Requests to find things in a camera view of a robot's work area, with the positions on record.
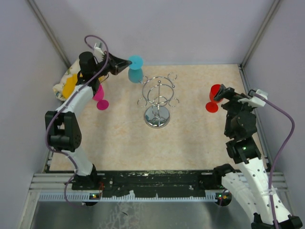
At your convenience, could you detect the blue plastic wine glass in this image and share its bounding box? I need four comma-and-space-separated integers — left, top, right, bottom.
128, 55, 143, 83

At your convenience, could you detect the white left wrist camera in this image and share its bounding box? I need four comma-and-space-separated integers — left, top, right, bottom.
93, 42, 107, 59

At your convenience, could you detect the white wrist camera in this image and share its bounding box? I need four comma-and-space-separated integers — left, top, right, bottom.
93, 42, 107, 59
238, 89, 268, 108

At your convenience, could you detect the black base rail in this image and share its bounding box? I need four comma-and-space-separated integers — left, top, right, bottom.
71, 169, 233, 198

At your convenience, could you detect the red plastic wine glass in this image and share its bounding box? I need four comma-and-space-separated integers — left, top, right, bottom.
205, 84, 227, 114

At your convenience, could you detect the chrome wine glass rack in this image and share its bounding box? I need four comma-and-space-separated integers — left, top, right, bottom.
137, 72, 180, 129

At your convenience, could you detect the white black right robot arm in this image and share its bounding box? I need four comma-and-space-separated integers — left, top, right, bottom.
213, 84, 303, 229

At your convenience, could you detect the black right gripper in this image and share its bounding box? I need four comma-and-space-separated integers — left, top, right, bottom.
213, 83, 254, 136

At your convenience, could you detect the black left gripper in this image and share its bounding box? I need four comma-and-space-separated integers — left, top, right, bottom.
92, 51, 132, 78

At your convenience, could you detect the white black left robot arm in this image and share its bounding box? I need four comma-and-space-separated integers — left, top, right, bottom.
45, 52, 132, 190

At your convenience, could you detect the yellow floral cloth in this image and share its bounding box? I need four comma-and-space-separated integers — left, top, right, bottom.
52, 59, 80, 102

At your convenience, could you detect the pink plastic wine glass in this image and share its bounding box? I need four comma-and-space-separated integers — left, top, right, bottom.
92, 84, 109, 110

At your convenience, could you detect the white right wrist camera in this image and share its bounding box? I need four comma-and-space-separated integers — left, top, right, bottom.
238, 89, 268, 108

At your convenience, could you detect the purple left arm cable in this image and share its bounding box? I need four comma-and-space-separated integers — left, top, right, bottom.
45, 35, 110, 208

